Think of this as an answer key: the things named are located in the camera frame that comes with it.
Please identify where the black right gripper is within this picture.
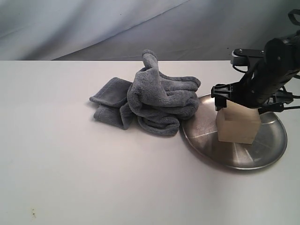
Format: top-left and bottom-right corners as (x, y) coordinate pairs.
(211, 37), (300, 113)

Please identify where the light wooden cube block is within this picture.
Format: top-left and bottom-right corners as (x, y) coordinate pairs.
(216, 100), (261, 144)

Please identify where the grey fleece towel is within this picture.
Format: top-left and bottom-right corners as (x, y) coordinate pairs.
(90, 50), (201, 136)

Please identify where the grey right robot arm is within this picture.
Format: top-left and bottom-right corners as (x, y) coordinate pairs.
(210, 31), (300, 114)

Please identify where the round stainless steel plate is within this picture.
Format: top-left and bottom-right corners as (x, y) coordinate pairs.
(181, 94), (287, 170)

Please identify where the white backdrop cloth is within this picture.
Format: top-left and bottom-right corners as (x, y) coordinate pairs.
(0, 0), (300, 60)

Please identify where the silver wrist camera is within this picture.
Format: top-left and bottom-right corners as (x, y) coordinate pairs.
(231, 49), (265, 66)

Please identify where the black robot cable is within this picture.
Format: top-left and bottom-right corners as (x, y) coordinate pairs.
(276, 70), (300, 111)

